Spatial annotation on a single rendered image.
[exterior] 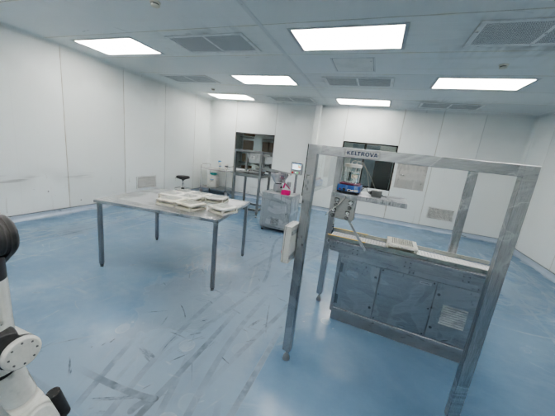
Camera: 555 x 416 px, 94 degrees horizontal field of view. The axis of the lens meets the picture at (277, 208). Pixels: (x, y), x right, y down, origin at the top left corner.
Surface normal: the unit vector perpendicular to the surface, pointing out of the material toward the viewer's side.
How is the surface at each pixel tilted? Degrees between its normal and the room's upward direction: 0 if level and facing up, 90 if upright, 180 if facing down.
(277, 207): 89
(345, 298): 90
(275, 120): 90
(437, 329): 90
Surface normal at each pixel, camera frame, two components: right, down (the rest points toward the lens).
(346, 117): -0.36, 0.17
